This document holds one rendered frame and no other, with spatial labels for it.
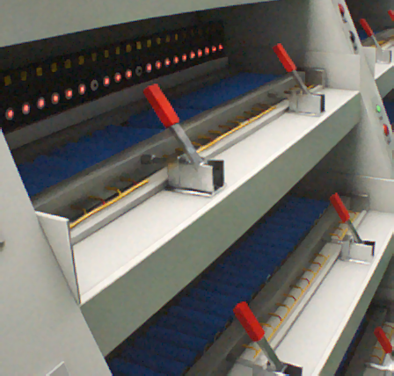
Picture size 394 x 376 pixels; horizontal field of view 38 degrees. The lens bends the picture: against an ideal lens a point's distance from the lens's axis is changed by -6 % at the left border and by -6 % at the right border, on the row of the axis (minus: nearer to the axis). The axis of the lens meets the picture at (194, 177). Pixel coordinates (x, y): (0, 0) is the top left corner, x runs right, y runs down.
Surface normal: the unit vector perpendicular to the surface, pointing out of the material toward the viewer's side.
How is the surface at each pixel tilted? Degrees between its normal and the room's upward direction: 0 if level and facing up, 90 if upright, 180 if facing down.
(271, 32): 90
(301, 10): 90
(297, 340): 23
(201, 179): 90
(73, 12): 113
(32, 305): 90
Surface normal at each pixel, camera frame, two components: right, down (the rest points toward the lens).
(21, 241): 0.79, -0.24
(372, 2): -0.48, 0.32
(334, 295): -0.04, -0.94
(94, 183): 0.87, 0.14
